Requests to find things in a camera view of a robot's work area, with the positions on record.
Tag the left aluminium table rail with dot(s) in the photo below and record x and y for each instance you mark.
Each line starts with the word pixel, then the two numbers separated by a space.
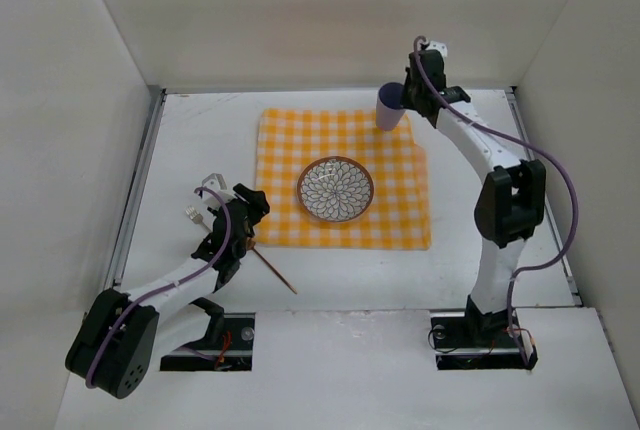
pixel 114 273

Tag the metal fork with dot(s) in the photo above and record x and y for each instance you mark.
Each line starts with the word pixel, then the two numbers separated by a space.
pixel 197 218

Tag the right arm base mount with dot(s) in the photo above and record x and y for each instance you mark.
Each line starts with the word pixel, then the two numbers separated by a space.
pixel 456 349

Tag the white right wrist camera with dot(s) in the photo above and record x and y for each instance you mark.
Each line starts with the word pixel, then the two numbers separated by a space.
pixel 438 46

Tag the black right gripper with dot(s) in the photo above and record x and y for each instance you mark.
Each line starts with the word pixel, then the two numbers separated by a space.
pixel 410 95

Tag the floral patterned ceramic plate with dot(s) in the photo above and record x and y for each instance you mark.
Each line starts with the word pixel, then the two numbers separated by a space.
pixel 335 189

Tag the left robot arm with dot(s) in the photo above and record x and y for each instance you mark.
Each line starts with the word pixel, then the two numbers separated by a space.
pixel 125 334

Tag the yellow white checkered cloth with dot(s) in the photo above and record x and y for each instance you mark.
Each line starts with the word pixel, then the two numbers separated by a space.
pixel 289 140

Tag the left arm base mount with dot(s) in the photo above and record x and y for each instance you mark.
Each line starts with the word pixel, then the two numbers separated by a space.
pixel 227 349

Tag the copper spoon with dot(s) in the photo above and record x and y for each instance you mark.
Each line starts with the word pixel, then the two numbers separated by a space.
pixel 251 245

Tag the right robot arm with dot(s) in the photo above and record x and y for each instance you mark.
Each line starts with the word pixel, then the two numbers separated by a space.
pixel 509 207

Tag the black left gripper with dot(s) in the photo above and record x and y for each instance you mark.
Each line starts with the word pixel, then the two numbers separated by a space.
pixel 239 229

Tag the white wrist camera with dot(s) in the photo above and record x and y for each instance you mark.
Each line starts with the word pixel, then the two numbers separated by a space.
pixel 214 182
pixel 438 46

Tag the lilac plastic cup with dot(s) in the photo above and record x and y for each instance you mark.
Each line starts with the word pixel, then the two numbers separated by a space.
pixel 389 109

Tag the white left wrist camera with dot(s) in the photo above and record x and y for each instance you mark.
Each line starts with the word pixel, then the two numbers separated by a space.
pixel 214 182

